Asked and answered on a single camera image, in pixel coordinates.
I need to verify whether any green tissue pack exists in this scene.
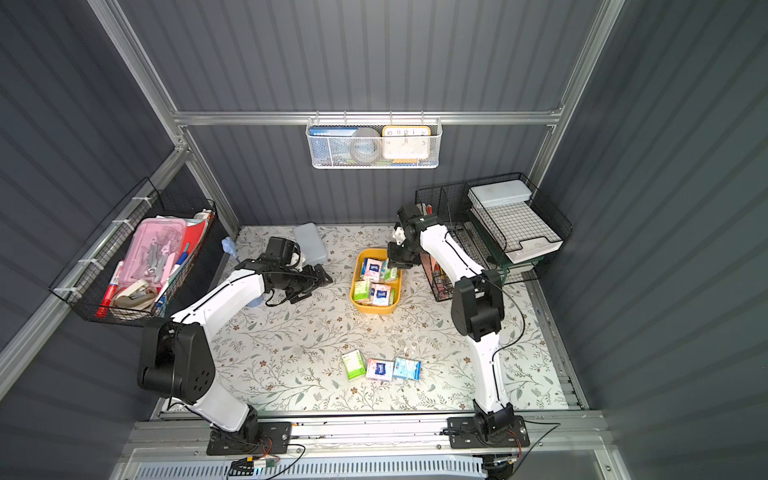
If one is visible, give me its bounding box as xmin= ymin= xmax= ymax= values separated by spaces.
xmin=351 ymin=280 xmax=371 ymax=305
xmin=342 ymin=350 xmax=366 ymax=380
xmin=381 ymin=266 xmax=399 ymax=284

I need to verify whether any pink tissue pack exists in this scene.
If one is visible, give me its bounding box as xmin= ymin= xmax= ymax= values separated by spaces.
xmin=361 ymin=258 xmax=384 ymax=283
xmin=366 ymin=359 xmax=394 ymax=382
xmin=370 ymin=283 xmax=393 ymax=307

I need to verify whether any light blue tissue pack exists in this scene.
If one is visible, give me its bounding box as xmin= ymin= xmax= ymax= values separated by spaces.
xmin=393 ymin=357 xmax=422 ymax=381

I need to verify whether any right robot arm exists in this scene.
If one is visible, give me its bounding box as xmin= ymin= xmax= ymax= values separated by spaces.
xmin=387 ymin=204 xmax=515 ymax=439

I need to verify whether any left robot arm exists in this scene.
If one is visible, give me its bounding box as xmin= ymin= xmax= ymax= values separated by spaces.
xmin=137 ymin=259 xmax=332 ymax=432

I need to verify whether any blue box in basket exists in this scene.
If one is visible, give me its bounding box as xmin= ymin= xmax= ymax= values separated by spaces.
xmin=306 ymin=126 xmax=358 ymax=169

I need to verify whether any white plastic case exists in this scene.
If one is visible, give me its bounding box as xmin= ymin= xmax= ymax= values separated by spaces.
xmin=293 ymin=223 xmax=328 ymax=266

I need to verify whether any blue brush holder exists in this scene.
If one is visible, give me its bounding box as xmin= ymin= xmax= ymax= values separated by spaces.
xmin=221 ymin=237 xmax=239 ymax=261

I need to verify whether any yellow alarm clock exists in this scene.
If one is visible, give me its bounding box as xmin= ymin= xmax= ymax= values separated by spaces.
xmin=381 ymin=125 xmax=432 ymax=163

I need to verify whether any grey tape roll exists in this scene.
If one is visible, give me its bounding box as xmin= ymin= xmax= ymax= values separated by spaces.
xmin=349 ymin=127 xmax=382 ymax=165

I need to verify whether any white paper stack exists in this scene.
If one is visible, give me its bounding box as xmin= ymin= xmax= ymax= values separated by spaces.
xmin=468 ymin=179 xmax=563 ymax=264

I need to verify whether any pink pencil case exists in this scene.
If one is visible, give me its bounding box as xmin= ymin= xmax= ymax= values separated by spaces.
xmin=119 ymin=218 xmax=187 ymax=287

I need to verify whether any red marker pen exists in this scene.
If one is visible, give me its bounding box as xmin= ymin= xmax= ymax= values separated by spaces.
xmin=95 ymin=260 xmax=124 ymax=319

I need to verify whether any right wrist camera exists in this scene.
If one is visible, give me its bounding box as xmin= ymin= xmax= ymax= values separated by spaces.
xmin=392 ymin=223 xmax=407 ymax=245

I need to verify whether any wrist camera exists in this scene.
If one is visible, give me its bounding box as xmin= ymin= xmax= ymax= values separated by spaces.
xmin=392 ymin=223 xmax=407 ymax=245
xmin=263 ymin=236 xmax=301 ymax=267

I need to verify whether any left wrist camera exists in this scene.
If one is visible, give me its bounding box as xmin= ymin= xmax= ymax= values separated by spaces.
xmin=263 ymin=236 xmax=301 ymax=267

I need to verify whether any black wire desk organizer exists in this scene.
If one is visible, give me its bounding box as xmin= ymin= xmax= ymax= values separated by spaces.
xmin=415 ymin=172 xmax=573 ymax=285

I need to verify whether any white wire wall basket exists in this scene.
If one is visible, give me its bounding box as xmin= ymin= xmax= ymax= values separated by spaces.
xmin=305 ymin=118 xmax=443 ymax=170

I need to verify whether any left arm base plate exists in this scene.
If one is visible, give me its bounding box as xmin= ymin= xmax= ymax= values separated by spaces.
xmin=206 ymin=422 xmax=292 ymax=456

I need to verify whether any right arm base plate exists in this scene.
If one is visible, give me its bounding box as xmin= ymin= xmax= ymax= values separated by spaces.
xmin=441 ymin=415 xmax=531 ymax=450

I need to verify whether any black wire side basket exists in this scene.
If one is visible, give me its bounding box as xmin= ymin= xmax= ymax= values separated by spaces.
xmin=50 ymin=179 xmax=217 ymax=326

